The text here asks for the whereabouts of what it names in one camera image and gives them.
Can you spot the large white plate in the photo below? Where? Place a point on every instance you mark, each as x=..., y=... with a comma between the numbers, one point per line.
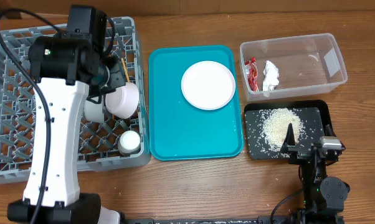
x=208, y=85

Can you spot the pile of white rice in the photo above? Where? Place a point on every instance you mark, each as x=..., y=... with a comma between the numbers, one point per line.
x=275, y=126

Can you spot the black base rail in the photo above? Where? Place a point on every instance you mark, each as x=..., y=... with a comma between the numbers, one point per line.
x=206, y=221

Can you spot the red ketchup sachet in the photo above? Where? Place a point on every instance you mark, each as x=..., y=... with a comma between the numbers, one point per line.
x=251, y=72

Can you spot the small white plate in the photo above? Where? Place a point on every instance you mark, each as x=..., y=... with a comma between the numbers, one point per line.
x=94, y=112

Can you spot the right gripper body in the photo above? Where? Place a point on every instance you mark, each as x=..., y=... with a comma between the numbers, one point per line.
x=299, y=154

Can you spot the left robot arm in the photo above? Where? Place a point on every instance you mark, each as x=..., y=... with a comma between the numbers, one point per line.
x=65, y=71

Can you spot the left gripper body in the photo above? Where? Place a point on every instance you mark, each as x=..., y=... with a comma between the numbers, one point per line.
x=115, y=78

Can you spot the white cup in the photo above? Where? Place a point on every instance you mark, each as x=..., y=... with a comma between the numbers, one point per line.
x=129, y=143

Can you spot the white tissue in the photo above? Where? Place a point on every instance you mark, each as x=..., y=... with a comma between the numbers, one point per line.
x=271, y=74

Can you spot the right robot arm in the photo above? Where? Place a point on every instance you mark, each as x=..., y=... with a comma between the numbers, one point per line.
x=324, y=195

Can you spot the grey shallow bowl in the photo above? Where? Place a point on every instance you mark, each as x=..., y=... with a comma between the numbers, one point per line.
x=124, y=101

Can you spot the wooden chopstick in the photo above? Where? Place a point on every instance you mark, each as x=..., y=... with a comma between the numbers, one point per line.
x=125, y=69

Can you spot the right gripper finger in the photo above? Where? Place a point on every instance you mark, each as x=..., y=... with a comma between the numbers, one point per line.
x=329, y=131
x=289, y=144

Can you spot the black food waste tray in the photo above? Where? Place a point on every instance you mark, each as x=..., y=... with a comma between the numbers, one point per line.
x=314, y=114

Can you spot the clear plastic waste bin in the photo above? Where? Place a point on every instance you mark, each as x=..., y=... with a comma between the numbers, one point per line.
x=307, y=65

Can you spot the grey plastic dish rack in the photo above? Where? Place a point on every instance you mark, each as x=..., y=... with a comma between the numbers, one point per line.
x=98, y=143

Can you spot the teal serving tray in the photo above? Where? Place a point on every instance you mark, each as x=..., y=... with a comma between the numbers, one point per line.
x=178, y=130

